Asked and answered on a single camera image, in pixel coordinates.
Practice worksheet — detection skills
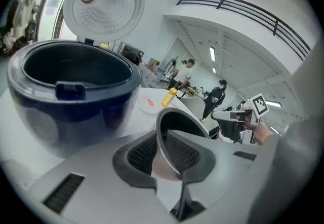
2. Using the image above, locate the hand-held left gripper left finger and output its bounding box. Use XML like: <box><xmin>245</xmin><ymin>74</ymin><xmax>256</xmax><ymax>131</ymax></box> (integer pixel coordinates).
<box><xmin>30</xmin><ymin>130</ymin><xmax>176</xmax><ymax>224</ymax></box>

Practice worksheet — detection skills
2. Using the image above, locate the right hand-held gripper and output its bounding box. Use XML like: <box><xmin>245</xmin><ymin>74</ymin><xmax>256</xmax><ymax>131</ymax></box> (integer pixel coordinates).
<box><xmin>211</xmin><ymin>93</ymin><xmax>269</xmax><ymax>144</ymax></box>

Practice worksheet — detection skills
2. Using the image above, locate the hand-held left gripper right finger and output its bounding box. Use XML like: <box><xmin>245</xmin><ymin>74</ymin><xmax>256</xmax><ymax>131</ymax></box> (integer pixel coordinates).
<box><xmin>166</xmin><ymin>129</ymin><xmax>267</xmax><ymax>224</ymax></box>

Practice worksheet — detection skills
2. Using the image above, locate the black pot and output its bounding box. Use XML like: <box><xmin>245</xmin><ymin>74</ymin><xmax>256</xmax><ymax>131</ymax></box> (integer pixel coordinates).
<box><xmin>151</xmin><ymin>107</ymin><xmax>211</xmax><ymax>182</ymax></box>

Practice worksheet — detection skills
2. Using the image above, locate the person's right forearm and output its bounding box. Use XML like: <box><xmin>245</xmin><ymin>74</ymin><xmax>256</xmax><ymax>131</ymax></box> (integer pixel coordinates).
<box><xmin>254</xmin><ymin>123</ymin><xmax>275</xmax><ymax>146</ymax></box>

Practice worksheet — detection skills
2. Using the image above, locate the yellow bottle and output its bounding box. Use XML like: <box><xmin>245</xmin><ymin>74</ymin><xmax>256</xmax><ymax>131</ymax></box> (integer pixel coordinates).
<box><xmin>161</xmin><ymin>86</ymin><xmax>180</xmax><ymax>108</ymax></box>

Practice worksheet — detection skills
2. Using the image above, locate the dark blue rice cooker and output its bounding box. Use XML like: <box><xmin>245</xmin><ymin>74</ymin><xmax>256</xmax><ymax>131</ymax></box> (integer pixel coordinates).
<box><xmin>7</xmin><ymin>0</ymin><xmax>145</xmax><ymax>159</ymax></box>

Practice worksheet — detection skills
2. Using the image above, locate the white plate with red bit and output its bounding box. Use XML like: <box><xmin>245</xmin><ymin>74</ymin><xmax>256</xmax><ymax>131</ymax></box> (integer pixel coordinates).
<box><xmin>138</xmin><ymin>93</ymin><xmax>165</xmax><ymax>116</ymax></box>

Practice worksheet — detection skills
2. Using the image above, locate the black balcony railing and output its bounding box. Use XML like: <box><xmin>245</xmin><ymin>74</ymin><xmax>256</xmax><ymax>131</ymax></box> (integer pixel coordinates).
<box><xmin>176</xmin><ymin>0</ymin><xmax>311</xmax><ymax>61</ymax></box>

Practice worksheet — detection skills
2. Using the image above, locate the black cabinet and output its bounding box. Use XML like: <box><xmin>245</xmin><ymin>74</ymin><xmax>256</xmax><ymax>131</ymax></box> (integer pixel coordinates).
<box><xmin>118</xmin><ymin>42</ymin><xmax>145</xmax><ymax>65</ymax></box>

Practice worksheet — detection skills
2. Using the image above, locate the clothes rack with clothes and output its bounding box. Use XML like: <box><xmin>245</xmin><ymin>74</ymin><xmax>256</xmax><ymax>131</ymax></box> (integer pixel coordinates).
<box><xmin>4</xmin><ymin>0</ymin><xmax>38</xmax><ymax>54</ymax></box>

